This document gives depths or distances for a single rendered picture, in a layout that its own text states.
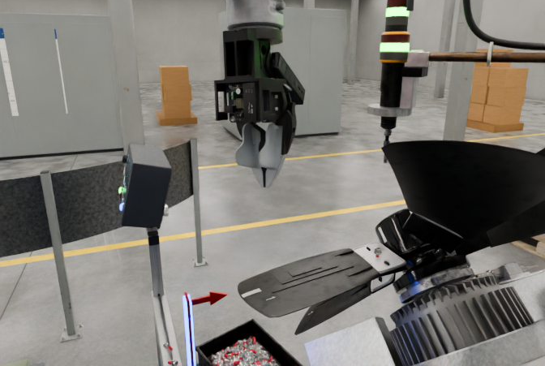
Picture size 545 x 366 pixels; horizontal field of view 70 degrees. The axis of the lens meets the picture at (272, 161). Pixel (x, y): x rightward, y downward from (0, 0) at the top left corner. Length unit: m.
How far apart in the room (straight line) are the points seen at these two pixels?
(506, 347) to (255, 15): 0.56
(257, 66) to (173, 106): 8.20
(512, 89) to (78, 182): 8.03
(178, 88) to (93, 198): 6.46
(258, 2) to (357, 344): 0.60
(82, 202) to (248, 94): 1.93
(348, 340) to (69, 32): 6.13
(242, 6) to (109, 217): 2.02
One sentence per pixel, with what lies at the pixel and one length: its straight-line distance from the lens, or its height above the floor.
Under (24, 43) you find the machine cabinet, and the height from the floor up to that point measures 1.65.
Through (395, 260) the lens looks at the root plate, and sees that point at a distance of 0.75.
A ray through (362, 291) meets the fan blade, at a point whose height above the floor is 1.07.
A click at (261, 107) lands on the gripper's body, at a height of 1.48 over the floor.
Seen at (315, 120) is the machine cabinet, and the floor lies 0.31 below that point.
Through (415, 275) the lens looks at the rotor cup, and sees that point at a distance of 0.74.
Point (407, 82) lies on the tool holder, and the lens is 0.65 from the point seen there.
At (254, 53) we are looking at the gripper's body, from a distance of 0.50.
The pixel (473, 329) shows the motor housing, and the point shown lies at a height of 1.15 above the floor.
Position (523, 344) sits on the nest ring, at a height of 1.16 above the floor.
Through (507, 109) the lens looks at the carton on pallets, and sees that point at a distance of 8.95.
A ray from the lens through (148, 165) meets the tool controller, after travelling 1.14.
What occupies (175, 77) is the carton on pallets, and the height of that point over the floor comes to 1.01.
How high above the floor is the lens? 1.55
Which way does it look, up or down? 16 degrees down
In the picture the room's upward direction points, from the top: straight up
